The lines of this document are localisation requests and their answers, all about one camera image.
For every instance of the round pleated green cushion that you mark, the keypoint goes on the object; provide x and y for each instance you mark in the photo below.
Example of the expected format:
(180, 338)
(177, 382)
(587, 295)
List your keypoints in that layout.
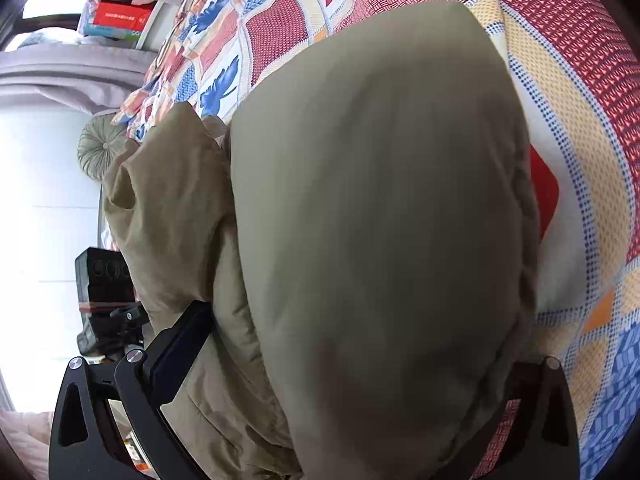
(102, 147)

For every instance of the khaki puffer jacket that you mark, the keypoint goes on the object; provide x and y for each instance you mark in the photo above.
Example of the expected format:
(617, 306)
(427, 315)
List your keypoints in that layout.
(375, 210)

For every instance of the grey lilac curtain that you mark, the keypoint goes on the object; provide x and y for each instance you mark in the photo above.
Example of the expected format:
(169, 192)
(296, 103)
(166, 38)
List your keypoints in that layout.
(60, 75)

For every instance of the maple leaf patterned bedsheet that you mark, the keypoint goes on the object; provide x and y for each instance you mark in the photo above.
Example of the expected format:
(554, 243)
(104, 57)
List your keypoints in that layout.
(575, 85)

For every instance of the pink fuzzy cloth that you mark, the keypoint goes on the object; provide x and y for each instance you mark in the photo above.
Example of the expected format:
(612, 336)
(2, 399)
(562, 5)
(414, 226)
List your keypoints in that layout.
(25, 435)

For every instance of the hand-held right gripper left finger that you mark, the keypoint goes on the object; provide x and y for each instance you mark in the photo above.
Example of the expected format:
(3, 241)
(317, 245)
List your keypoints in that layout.
(177, 350)

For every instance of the white and teal box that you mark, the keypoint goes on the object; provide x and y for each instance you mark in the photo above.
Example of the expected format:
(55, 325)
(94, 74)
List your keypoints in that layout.
(110, 35)

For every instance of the red cardboard box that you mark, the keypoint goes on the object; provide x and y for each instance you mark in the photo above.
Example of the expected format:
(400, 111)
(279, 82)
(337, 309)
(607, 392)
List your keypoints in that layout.
(120, 15)

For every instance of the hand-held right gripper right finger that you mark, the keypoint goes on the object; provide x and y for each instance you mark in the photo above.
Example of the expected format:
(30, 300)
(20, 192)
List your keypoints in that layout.
(547, 410)

